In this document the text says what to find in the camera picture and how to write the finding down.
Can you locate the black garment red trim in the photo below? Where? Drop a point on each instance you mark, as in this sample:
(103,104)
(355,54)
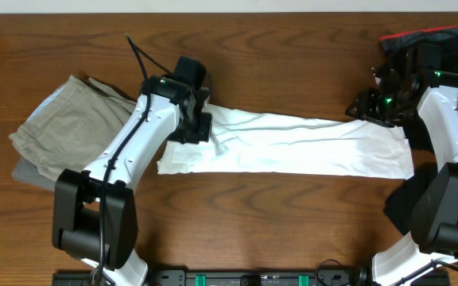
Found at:
(400,204)

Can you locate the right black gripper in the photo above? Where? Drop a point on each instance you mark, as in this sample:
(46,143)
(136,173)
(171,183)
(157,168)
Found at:
(366,109)

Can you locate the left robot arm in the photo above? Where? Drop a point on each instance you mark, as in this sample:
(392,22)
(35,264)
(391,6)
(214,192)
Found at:
(95,217)

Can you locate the folded khaki trousers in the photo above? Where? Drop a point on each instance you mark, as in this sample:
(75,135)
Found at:
(72,126)

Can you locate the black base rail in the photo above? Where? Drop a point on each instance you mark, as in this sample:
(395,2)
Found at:
(176,277)

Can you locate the white printed t-shirt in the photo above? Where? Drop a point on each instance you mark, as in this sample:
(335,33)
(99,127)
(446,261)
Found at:
(242,141)

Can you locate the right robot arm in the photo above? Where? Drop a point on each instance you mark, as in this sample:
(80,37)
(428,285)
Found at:
(430,95)

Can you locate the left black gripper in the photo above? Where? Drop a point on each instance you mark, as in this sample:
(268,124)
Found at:
(203,136)

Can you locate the folded grey garment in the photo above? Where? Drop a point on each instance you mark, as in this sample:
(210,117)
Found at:
(27,173)

